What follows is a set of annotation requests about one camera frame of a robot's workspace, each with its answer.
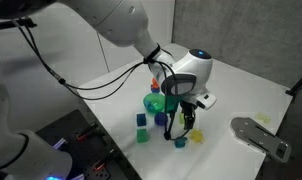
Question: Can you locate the lime green cube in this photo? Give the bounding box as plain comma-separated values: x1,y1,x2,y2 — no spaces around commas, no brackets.
178,112,186,126

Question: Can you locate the light blue turtle toy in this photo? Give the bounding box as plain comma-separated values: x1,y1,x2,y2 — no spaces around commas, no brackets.
144,100,157,112

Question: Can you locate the teal animal toy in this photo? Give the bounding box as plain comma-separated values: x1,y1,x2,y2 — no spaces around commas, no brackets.
173,136,189,149

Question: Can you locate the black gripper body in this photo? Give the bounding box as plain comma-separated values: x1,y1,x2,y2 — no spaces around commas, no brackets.
179,100,197,118

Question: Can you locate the black perforated base board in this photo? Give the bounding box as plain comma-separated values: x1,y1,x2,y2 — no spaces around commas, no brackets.
34,108,143,180

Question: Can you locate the green bowl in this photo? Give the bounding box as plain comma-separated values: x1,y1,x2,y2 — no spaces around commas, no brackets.
142,92,167,115

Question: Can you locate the orange toy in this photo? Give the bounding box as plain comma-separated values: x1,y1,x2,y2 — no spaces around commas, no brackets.
150,77,160,89

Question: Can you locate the yellow star toy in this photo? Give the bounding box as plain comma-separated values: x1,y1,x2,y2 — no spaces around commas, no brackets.
188,128,205,145

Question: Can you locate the black bar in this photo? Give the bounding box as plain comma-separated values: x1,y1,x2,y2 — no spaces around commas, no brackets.
0,17,38,32

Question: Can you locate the pale yellow sticker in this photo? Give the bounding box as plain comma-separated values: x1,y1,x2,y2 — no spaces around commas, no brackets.
254,111,272,125

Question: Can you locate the red handled clamp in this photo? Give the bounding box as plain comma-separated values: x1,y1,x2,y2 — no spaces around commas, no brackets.
74,122,99,141
92,149,117,173

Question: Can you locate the dark blue cube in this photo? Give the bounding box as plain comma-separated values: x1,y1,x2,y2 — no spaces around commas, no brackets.
136,113,148,128

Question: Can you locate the black stand leg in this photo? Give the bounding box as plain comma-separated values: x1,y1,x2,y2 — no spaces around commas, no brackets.
285,67,302,98

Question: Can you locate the black cable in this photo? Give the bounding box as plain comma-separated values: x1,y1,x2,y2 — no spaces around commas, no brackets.
154,59,193,142
10,18,152,102

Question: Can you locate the grey metal plate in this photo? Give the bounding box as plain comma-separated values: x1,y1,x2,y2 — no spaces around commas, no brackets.
230,116,293,164

